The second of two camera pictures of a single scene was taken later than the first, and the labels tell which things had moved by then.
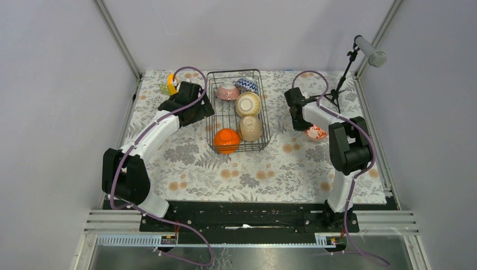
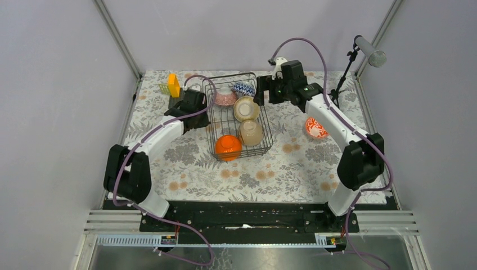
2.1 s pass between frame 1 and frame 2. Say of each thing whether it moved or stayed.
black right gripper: moved
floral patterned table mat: stayed
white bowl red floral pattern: stayed
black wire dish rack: stayed
